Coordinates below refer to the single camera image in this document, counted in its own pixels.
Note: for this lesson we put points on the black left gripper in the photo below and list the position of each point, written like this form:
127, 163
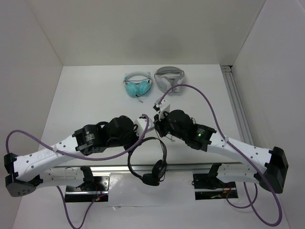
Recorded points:
134, 132

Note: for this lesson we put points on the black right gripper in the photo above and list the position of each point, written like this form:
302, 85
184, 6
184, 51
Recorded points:
157, 124

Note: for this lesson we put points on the black on-ear headphones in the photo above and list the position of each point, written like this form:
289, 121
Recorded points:
155, 173

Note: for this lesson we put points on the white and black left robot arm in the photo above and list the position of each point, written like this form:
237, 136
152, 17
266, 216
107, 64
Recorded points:
26, 173

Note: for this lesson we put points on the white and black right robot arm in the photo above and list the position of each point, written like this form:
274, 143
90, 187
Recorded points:
270, 166

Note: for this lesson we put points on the teal cat-ear headphones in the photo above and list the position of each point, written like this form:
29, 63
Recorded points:
137, 88

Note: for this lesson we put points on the white grey gaming headset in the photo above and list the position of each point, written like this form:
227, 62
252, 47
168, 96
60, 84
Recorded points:
168, 77

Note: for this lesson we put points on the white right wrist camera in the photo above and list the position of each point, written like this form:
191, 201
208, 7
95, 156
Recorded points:
161, 106

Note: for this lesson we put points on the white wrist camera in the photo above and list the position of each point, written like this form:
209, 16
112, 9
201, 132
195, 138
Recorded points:
161, 106
141, 124

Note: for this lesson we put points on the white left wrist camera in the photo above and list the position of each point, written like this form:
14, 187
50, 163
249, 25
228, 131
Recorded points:
141, 124

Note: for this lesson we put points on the aluminium front rail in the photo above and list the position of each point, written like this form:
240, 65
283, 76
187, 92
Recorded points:
196, 168

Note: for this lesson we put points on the aluminium side rail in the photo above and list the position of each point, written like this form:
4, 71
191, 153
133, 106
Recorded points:
236, 103

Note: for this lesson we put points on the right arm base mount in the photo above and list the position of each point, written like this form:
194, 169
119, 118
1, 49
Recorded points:
207, 186

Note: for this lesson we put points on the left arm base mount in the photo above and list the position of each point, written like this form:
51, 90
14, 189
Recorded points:
94, 186

